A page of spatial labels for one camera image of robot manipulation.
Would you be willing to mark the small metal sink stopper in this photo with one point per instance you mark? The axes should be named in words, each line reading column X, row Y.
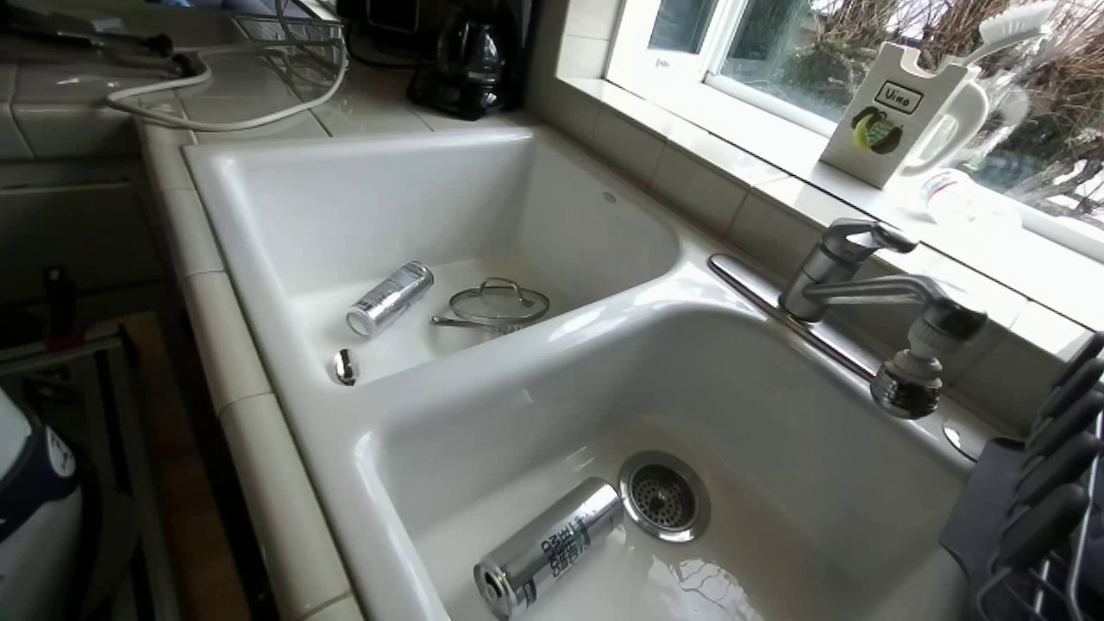
column 346, row 368

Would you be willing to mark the silver can with black print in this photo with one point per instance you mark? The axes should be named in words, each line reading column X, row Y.
column 552, row 548

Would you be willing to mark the chrome tap spout with nozzle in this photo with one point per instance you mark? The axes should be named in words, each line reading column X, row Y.
column 885, row 291

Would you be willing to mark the white double basin sink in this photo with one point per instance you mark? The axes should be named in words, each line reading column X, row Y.
column 598, row 345

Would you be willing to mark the white window frame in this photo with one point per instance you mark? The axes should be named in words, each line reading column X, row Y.
column 711, row 70

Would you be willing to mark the black dish rack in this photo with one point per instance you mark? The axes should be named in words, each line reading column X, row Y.
column 1035, row 483

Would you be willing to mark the black coffee maker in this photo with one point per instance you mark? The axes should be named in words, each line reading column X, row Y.
column 467, row 57

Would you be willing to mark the white and dark appliance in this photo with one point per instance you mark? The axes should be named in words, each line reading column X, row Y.
column 31, row 518

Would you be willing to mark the plain silver can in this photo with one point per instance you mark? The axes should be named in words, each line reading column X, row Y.
column 388, row 298

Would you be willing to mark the metal drain strainer basket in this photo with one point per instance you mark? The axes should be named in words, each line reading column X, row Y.
column 665, row 498

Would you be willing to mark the chrome tap body with lever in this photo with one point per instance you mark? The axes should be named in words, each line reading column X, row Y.
column 818, row 269

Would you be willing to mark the white box with green circle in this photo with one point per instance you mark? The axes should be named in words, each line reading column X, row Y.
column 885, row 115

